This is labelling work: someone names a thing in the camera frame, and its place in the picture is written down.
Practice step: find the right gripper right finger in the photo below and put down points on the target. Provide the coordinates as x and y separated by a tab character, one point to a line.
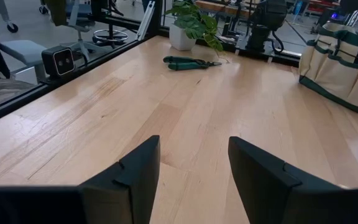
269	193

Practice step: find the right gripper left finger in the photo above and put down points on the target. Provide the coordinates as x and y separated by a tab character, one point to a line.
129	186

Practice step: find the beige green gardening bag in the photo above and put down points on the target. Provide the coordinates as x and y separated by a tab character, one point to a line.
337	71

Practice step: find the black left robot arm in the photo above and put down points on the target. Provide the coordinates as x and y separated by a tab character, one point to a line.
267	18

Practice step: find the white leaning bars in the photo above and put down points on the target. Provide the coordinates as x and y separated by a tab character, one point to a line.
145	20

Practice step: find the grey blue stool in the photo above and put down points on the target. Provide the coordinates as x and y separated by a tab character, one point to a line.
23	51

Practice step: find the green plant in white pot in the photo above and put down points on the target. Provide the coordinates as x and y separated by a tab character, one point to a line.
191	25

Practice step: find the wooden desk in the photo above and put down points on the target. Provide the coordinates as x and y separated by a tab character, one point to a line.
225	7

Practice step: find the chair leg with caster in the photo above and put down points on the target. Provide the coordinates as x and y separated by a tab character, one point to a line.
11	27

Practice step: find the black table-level camera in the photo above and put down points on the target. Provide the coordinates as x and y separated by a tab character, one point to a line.
59	60

